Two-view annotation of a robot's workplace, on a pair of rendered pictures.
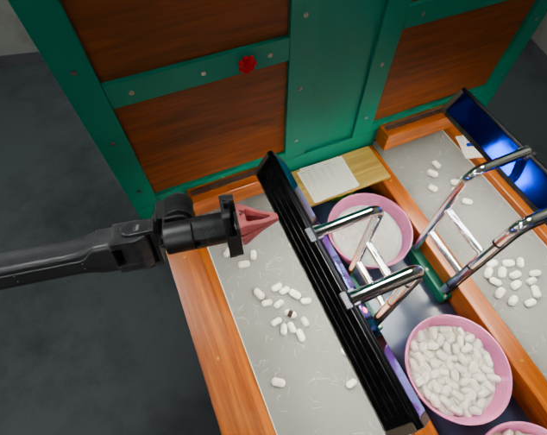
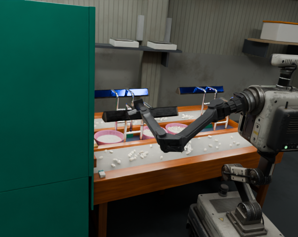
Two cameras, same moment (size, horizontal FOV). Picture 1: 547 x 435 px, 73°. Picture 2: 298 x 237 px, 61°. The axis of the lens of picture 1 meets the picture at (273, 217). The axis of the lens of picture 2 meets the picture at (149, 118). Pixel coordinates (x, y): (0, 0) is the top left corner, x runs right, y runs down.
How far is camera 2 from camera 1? 1.79 m
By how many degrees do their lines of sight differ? 74
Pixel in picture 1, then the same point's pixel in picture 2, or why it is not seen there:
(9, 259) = (153, 123)
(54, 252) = (151, 118)
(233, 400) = (168, 163)
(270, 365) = (156, 159)
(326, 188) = not seen: hidden behind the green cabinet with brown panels
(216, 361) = (156, 166)
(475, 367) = not seen: hidden behind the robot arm
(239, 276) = (123, 164)
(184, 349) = not seen: outside the picture
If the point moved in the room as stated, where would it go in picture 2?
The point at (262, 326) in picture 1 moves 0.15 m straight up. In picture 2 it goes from (143, 160) to (145, 143)
